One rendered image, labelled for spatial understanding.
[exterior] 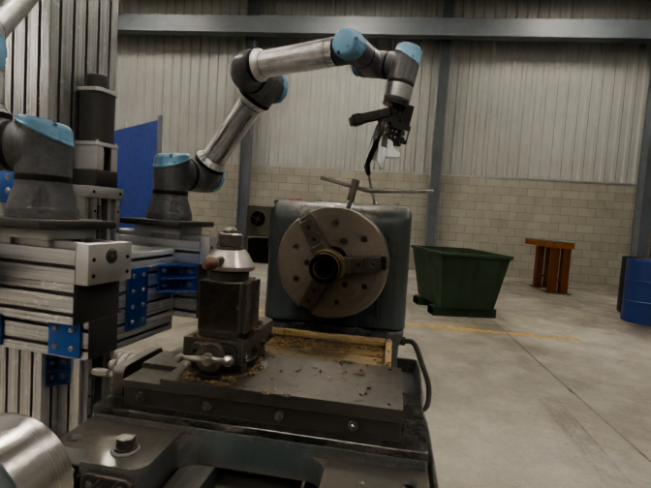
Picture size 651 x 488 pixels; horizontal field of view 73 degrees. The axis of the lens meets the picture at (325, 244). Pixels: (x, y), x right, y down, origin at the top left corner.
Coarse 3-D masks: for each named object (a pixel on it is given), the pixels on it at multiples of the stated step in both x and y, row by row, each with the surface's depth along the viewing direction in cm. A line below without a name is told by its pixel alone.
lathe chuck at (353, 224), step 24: (336, 216) 121; (360, 216) 120; (288, 240) 123; (336, 240) 121; (360, 240) 120; (384, 240) 120; (288, 264) 124; (288, 288) 124; (336, 288) 122; (360, 288) 121; (312, 312) 123; (336, 312) 122
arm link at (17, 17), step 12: (0, 0) 81; (12, 0) 83; (24, 0) 86; (36, 0) 91; (0, 12) 80; (12, 12) 83; (24, 12) 87; (0, 24) 80; (12, 24) 83; (0, 36) 77; (0, 48) 77; (0, 60) 77
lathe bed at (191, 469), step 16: (384, 336) 130; (192, 464) 59; (176, 480) 55; (192, 480) 55; (208, 480) 57; (224, 480) 60; (240, 480) 60; (256, 480) 61; (272, 480) 61; (288, 480) 61
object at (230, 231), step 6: (228, 228) 66; (234, 228) 66; (222, 234) 65; (228, 234) 65; (234, 234) 65; (240, 234) 66; (222, 240) 65; (228, 240) 65; (234, 240) 65; (240, 240) 66; (216, 246) 66; (222, 246) 65; (228, 246) 65; (234, 246) 65; (240, 246) 66
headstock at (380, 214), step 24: (288, 216) 139; (384, 216) 135; (408, 216) 134; (408, 240) 135; (408, 264) 136; (384, 288) 135; (264, 312) 144; (288, 312) 141; (360, 312) 137; (384, 312) 136
